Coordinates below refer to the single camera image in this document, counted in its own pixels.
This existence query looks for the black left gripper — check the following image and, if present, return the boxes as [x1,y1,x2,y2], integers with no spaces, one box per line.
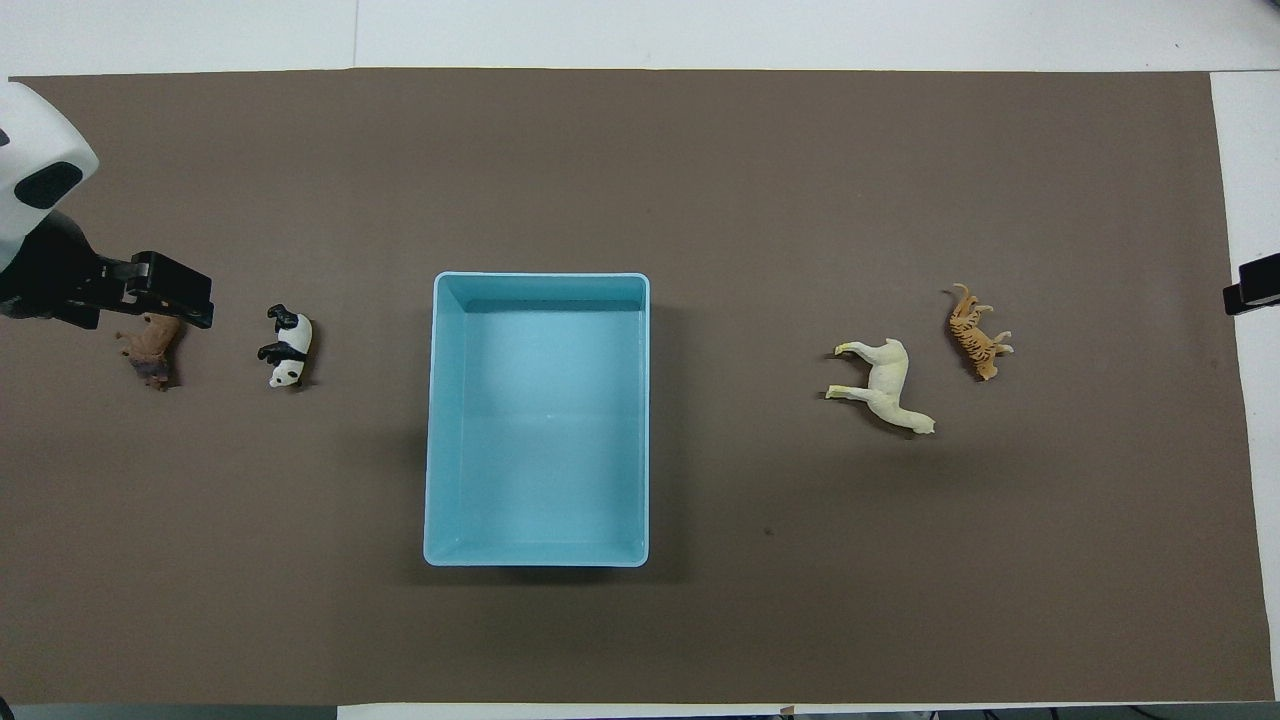
[0,211,215,331]

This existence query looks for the brown lion toy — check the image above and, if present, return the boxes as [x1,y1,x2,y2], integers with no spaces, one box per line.
[115,313,185,392]

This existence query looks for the black and white panda toy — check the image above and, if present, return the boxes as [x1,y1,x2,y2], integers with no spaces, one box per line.
[257,304,314,390]

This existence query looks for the orange striped tiger toy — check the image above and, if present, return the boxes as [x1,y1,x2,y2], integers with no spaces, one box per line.
[945,283,1015,382]

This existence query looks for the cream white horse toy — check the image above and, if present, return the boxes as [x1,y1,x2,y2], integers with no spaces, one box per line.
[824,338,937,437]

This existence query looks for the light blue storage box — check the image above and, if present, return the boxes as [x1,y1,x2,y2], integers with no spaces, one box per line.
[423,271,651,569]

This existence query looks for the brown table mat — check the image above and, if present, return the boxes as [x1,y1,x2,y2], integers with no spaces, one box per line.
[0,68,1273,706]

